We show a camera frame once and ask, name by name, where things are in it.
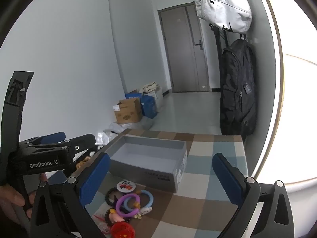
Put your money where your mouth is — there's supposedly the small white charm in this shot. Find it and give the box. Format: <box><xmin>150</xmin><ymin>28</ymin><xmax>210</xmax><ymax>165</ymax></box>
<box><xmin>134</xmin><ymin>207</ymin><xmax>152</xmax><ymax>219</ymax></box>

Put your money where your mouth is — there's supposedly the clear plastic packet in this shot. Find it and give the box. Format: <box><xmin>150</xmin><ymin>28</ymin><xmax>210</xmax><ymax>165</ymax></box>
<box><xmin>92</xmin><ymin>212</ymin><xmax>112</xmax><ymax>236</ymax></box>

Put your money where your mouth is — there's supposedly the beige cloth bag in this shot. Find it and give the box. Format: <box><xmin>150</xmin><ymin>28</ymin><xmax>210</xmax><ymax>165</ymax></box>
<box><xmin>139</xmin><ymin>82</ymin><xmax>161</xmax><ymax>95</ymax></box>

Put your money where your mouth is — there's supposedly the person's left hand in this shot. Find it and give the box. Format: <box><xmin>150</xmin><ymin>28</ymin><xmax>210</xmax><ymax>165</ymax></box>
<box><xmin>0</xmin><ymin>172</ymin><xmax>50</xmax><ymax>231</ymax></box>

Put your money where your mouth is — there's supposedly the blue carton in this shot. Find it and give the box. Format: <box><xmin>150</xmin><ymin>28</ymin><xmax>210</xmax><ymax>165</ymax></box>
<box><xmin>140</xmin><ymin>95</ymin><xmax>158</xmax><ymax>119</ymax></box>
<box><xmin>124</xmin><ymin>92</ymin><xmax>143</xmax><ymax>102</ymax></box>

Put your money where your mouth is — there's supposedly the brown cardboard box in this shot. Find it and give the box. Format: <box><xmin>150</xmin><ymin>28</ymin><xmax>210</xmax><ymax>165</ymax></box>
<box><xmin>114</xmin><ymin>98</ymin><xmax>143</xmax><ymax>124</ymax></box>

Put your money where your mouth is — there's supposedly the orange bead bracelet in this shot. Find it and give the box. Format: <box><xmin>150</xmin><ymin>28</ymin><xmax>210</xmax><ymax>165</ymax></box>
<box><xmin>75</xmin><ymin>157</ymin><xmax>91</xmax><ymax>170</ymax></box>

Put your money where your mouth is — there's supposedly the small white plastic bag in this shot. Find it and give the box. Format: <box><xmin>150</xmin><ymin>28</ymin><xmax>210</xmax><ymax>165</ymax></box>
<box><xmin>95</xmin><ymin>131</ymin><xmax>119</xmax><ymax>147</ymax></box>

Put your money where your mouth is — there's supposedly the gold-rimmed round mirror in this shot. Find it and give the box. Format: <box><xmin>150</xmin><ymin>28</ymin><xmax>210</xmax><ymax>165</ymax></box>
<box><xmin>248</xmin><ymin>0</ymin><xmax>317</xmax><ymax>194</ymax></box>

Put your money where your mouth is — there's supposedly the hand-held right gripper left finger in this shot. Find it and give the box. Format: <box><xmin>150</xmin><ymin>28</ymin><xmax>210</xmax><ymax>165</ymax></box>
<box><xmin>30</xmin><ymin>151</ymin><xmax>111</xmax><ymax>238</ymax></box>

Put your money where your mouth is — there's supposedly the checkered tablecloth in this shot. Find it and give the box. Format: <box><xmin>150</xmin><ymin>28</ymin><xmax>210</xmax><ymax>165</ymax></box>
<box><xmin>45</xmin><ymin>128</ymin><xmax>250</xmax><ymax>238</ymax></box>

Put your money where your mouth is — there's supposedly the red round ornament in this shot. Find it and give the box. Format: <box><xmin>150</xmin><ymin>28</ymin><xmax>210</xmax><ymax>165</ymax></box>
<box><xmin>110</xmin><ymin>222</ymin><xmax>136</xmax><ymax>238</ymax></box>

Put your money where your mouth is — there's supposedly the grey door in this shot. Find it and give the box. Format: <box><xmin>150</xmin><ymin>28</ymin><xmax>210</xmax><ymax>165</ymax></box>
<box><xmin>158</xmin><ymin>2</ymin><xmax>211</xmax><ymax>93</ymax></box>

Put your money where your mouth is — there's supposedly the black backpack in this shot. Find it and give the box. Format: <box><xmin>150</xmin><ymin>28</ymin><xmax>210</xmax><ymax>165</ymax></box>
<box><xmin>220</xmin><ymin>39</ymin><xmax>257</xmax><ymax>137</ymax></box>

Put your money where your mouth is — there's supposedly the white backpack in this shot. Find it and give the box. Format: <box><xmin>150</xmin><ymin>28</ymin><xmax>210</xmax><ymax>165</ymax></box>
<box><xmin>195</xmin><ymin>0</ymin><xmax>252</xmax><ymax>34</ymax></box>

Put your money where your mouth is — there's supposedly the round white badge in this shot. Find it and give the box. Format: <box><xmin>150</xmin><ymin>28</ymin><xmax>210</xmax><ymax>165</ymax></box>
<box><xmin>116</xmin><ymin>180</ymin><xmax>136</xmax><ymax>193</ymax></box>

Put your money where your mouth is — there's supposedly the grey cardboard box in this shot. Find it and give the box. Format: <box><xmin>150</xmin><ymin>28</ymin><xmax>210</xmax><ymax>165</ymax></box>
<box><xmin>108</xmin><ymin>134</ymin><xmax>188</xmax><ymax>193</ymax></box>

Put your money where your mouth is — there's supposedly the large white plastic bag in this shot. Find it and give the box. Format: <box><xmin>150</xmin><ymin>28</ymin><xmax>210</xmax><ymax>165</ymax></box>
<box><xmin>109</xmin><ymin>122</ymin><xmax>149</xmax><ymax>135</ymax></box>

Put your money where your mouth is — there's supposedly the pink charm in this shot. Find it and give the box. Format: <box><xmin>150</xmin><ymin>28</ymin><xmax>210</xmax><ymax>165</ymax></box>
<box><xmin>109</xmin><ymin>209</ymin><xmax>124</xmax><ymax>224</ymax></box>

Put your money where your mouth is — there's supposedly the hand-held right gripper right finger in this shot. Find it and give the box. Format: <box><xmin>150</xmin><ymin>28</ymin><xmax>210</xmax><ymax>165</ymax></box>
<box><xmin>212</xmin><ymin>153</ymin><xmax>295</xmax><ymax>238</ymax></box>

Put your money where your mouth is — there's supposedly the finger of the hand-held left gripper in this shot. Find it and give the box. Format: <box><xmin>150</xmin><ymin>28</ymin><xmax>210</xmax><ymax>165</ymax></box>
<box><xmin>31</xmin><ymin>133</ymin><xmax>96</xmax><ymax>159</ymax></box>
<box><xmin>17</xmin><ymin>132</ymin><xmax>66</xmax><ymax>147</ymax></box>

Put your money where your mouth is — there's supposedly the purple bracelet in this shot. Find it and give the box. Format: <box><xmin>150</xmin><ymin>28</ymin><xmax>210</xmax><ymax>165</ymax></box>
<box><xmin>115</xmin><ymin>194</ymin><xmax>142</xmax><ymax>217</ymax></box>

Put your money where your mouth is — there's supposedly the white sack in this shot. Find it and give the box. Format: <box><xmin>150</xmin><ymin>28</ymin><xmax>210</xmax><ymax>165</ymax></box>
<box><xmin>149</xmin><ymin>87</ymin><xmax>164</xmax><ymax>112</ymax></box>

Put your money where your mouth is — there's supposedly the light blue bracelet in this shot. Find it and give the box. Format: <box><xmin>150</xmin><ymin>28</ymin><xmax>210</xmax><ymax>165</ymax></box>
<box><xmin>123</xmin><ymin>190</ymin><xmax>154</xmax><ymax>211</ymax></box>

